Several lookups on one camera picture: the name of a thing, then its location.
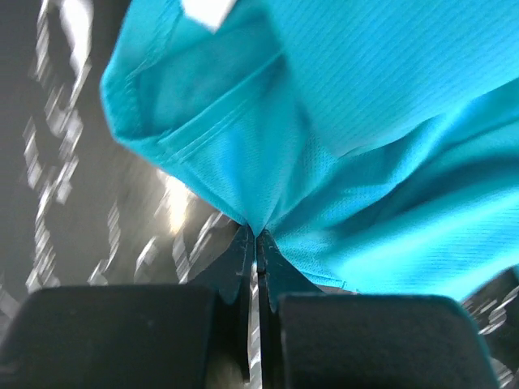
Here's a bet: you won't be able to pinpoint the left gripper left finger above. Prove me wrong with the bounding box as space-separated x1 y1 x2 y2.
1 226 254 388

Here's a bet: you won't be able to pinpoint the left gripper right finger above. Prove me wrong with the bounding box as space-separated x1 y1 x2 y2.
256 232 496 388

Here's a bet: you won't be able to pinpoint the teal t shirt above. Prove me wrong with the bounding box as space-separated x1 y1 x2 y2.
101 1 518 301

